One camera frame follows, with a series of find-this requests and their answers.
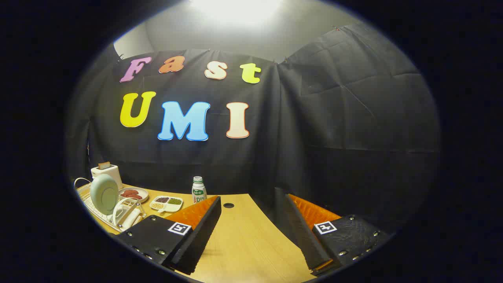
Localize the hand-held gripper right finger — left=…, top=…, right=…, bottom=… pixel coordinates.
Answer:
left=274, top=187, right=394, bottom=276

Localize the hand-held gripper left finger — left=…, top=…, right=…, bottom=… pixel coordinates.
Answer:
left=113, top=195, right=222, bottom=276

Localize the white cutlery basket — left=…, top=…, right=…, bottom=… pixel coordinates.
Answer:
left=112, top=198, right=147, bottom=232

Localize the pale green plate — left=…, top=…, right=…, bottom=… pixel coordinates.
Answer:
left=90, top=174, right=119, bottom=215

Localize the white wire dish rack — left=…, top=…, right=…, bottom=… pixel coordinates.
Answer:
left=74, top=178, right=147, bottom=233

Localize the white divided bean dish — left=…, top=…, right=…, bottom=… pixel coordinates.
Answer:
left=150, top=196, right=184, bottom=213

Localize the small round white dish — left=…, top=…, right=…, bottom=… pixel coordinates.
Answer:
left=118, top=187, right=149, bottom=204

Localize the white drink bottle green label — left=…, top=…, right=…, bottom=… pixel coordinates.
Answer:
left=191, top=176, right=207, bottom=204

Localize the black backdrop cloth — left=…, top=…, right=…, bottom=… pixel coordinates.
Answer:
left=65, top=22, right=441, bottom=236

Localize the white toaster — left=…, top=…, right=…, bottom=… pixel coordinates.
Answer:
left=90, top=164, right=123, bottom=191

